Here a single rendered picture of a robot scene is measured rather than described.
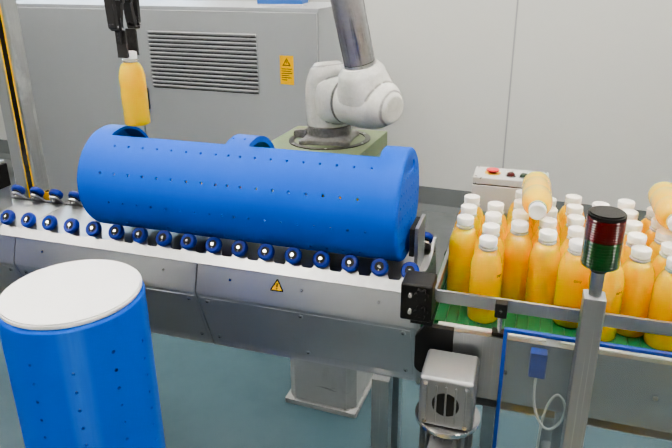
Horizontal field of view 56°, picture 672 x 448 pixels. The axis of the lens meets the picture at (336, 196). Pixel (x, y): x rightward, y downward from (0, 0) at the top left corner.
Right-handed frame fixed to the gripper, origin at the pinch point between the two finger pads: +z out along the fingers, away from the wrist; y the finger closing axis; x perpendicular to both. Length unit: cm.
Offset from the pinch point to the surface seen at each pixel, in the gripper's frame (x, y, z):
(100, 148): -4.9, 10.4, 26.2
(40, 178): -67, -31, 55
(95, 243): -9, 13, 54
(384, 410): 74, 11, 92
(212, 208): 30, 15, 37
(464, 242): 92, 9, 41
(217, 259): 29, 12, 53
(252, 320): 38, 13, 70
